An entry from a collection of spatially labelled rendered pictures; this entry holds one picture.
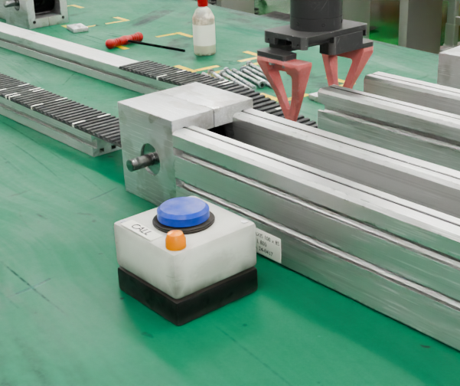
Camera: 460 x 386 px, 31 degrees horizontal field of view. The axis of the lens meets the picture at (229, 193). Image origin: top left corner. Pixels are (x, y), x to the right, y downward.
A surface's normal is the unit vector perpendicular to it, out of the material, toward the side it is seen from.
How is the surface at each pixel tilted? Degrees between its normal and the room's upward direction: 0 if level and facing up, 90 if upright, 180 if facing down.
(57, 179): 0
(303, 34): 1
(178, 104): 0
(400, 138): 90
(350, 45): 90
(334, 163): 90
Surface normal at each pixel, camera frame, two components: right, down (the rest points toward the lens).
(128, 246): -0.76, 0.28
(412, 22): 0.59, 0.29
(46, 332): -0.04, -0.92
